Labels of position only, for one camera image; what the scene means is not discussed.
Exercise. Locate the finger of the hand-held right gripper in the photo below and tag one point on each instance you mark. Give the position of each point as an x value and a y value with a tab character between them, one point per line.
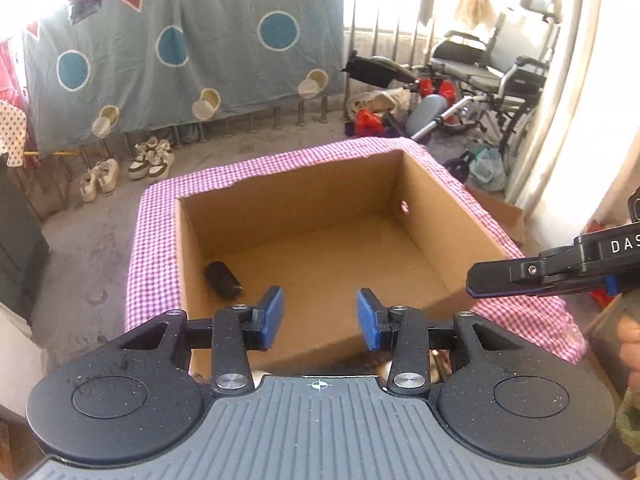
495	277

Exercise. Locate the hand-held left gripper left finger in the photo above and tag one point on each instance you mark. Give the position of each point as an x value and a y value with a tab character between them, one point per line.
274	317

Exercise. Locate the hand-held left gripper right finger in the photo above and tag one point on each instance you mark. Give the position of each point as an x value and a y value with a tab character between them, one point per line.
369	320

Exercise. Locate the black car key fob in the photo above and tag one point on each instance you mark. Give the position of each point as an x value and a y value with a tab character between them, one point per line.
222	280

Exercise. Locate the cardboard box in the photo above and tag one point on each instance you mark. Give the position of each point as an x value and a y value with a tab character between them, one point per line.
320	240

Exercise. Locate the person's right hand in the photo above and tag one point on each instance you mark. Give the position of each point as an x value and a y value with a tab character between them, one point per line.
631	350

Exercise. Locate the pale blue plastic bag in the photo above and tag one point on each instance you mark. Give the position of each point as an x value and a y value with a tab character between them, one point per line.
490	170

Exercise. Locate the purple checked cloth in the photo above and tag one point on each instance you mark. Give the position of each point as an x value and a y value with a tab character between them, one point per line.
155	240

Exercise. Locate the grey padded seat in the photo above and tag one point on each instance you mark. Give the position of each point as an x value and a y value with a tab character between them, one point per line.
427	115

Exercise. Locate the red plastic bag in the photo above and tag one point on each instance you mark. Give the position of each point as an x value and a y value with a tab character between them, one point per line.
367	121

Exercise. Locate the red hanging bag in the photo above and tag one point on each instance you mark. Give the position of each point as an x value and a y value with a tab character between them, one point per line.
430	87

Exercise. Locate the wheelchair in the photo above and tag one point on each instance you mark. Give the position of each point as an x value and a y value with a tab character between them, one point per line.
480	72

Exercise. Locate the beige cloth bag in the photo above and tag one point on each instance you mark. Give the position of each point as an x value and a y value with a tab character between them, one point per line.
372	101

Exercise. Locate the black padded rest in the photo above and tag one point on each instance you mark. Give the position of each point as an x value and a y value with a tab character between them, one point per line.
375	70

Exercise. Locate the blue sheet with circles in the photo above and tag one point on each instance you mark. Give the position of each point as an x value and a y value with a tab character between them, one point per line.
200	75

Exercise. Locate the dark slatted cabinet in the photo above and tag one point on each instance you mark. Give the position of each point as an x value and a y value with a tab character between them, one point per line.
20	240

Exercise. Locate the cream fringed cloth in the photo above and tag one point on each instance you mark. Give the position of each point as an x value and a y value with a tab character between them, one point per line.
472	5

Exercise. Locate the yellow stick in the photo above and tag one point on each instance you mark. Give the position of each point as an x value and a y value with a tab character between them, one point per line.
55	152

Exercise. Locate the white dotted cloth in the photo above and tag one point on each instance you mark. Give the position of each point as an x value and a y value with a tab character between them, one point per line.
12	132

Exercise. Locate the pink hanging garment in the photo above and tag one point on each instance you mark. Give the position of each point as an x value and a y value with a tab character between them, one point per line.
9	72

